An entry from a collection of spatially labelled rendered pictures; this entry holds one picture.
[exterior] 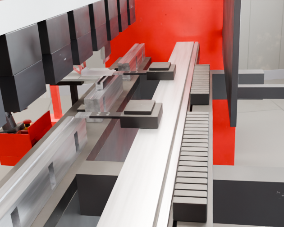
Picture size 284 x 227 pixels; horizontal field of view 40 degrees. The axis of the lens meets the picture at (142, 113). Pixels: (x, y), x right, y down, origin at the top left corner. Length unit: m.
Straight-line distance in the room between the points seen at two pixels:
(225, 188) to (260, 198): 0.10
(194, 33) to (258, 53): 2.61
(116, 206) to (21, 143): 0.93
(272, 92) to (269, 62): 3.77
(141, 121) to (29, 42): 0.39
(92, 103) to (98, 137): 0.16
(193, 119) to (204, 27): 1.46
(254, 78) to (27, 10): 1.39
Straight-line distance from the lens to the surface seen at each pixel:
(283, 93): 1.30
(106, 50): 1.61
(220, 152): 2.69
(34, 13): 0.93
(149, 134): 1.07
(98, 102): 1.44
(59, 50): 1.06
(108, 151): 1.46
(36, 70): 0.92
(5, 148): 1.71
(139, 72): 1.61
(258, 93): 1.29
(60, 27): 1.07
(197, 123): 0.99
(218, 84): 2.05
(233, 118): 1.32
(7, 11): 0.83
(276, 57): 5.09
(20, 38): 0.86
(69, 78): 1.64
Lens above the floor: 1.42
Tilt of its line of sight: 21 degrees down
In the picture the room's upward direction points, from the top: 3 degrees counter-clockwise
